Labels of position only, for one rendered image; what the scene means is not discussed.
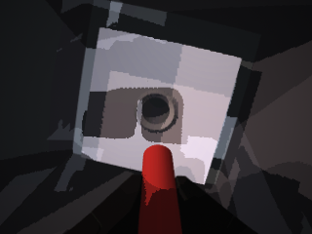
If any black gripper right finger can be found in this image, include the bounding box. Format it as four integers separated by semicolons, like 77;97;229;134
175;176;257;234

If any red peg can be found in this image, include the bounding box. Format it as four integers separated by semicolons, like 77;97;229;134
137;144;183;234

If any white square plate with hole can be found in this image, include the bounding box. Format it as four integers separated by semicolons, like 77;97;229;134
82;27;242;184

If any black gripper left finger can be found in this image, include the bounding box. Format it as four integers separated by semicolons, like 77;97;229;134
63;175;143;234

